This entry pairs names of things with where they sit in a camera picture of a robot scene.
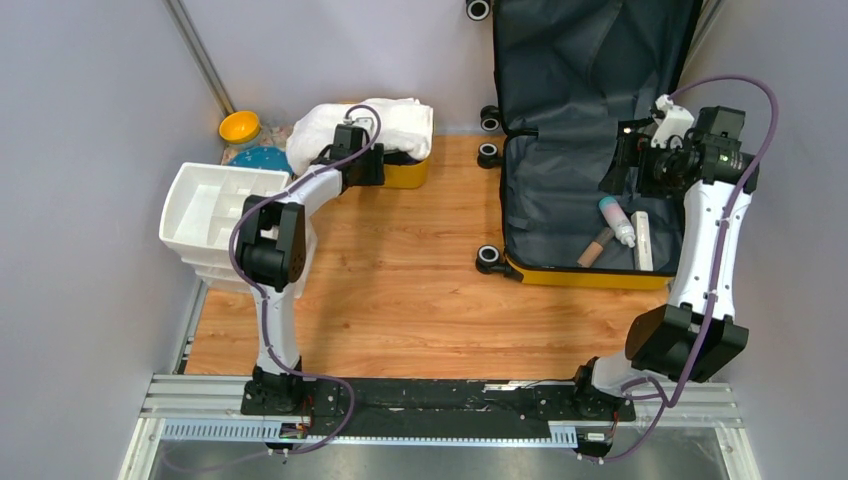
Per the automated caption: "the yellow plastic basket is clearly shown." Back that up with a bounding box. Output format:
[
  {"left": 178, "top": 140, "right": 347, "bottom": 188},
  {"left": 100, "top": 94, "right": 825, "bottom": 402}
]
[{"left": 383, "top": 152, "right": 430, "bottom": 190}]

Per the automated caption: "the white pump lotion bottle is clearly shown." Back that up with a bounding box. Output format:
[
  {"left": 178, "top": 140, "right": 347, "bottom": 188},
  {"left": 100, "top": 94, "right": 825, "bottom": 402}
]
[{"left": 598, "top": 196, "right": 636, "bottom": 248}]

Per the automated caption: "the white garment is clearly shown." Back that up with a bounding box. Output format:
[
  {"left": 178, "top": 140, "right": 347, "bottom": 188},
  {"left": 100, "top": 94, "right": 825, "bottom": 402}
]
[{"left": 286, "top": 98, "right": 434, "bottom": 175}]

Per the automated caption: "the white toothpaste tube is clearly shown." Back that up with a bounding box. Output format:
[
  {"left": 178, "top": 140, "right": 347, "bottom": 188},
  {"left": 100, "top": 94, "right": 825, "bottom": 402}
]
[{"left": 631, "top": 211, "right": 654, "bottom": 271}]

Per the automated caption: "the yellow Pikachu suitcase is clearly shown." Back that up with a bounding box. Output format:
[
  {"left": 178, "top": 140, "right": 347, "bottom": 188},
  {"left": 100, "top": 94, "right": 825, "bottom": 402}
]
[{"left": 466, "top": 1, "right": 702, "bottom": 290}]

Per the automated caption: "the white plastic drawer organizer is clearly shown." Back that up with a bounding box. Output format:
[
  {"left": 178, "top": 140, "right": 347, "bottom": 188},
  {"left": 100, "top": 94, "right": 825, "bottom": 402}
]
[{"left": 158, "top": 162, "right": 291, "bottom": 293}]

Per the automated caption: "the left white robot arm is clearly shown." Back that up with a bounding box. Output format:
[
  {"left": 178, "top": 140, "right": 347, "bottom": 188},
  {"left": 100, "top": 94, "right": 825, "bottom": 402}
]
[{"left": 229, "top": 121, "right": 385, "bottom": 415}]

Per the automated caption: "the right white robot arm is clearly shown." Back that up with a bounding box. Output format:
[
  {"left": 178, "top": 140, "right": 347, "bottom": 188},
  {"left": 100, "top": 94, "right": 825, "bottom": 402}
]
[{"left": 570, "top": 106, "right": 759, "bottom": 419}]

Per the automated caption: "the teal dotted plate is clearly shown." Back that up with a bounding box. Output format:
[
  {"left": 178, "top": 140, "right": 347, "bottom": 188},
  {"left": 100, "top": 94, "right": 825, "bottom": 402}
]
[{"left": 227, "top": 146, "right": 294, "bottom": 174}]

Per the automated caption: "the patterned cloth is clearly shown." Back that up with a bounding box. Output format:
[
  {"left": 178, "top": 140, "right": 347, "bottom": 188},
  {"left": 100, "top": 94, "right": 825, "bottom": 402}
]
[{"left": 220, "top": 125, "right": 293, "bottom": 165}]

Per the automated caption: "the yellow bowl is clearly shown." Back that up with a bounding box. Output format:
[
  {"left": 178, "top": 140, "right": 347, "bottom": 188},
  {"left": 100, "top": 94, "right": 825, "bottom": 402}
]
[{"left": 218, "top": 110, "right": 262, "bottom": 145}]

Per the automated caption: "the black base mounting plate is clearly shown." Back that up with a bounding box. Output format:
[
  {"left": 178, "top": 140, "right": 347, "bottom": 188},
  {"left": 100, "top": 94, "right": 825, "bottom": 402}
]
[{"left": 240, "top": 378, "right": 636, "bottom": 456}]

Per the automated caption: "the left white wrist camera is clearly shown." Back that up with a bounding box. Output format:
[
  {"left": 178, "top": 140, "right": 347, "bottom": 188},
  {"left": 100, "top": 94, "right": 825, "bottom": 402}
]
[{"left": 343, "top": 116, "right": 376, "bottom": 137}]

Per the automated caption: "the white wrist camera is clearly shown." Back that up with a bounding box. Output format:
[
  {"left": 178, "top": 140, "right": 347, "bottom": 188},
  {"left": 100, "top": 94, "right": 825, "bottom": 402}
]
[
  {"left": 343, "top": 116, "right": 376, "bottom": 137},
  {"left": 650, "top": 94, "right": 695, "bottom": 149}
]

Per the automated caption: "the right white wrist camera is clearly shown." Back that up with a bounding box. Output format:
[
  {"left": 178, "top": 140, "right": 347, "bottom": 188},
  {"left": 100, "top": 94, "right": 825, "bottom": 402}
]
[{"left": 650, "top": 94, "right": 695, "bottom": 149}]

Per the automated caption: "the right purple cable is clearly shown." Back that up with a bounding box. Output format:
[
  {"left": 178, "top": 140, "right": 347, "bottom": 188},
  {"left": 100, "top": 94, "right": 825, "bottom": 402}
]
[{"left": 576, "top": 74, "right": 780, "bottom": 463}]

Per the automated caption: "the purple cable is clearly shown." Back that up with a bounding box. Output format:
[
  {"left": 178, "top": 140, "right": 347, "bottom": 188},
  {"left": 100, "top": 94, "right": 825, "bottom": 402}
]
[
  {"left": 228, "top": 103, "right": 384, "bottom": 456},
  {"left": 576, "top": 74, "right": 780, "bottom": 463}
]

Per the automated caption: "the aluminium frame rail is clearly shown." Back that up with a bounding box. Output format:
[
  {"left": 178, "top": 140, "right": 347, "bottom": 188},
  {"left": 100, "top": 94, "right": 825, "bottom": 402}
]
[{"left": 117, "top": 278, "right": 763, "bottom": 480}]

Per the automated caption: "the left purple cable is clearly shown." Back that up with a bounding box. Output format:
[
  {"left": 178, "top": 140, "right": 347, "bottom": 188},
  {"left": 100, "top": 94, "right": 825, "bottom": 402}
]
[{"left": 228, "top": 103, "right": 384, "bottom": 456}]

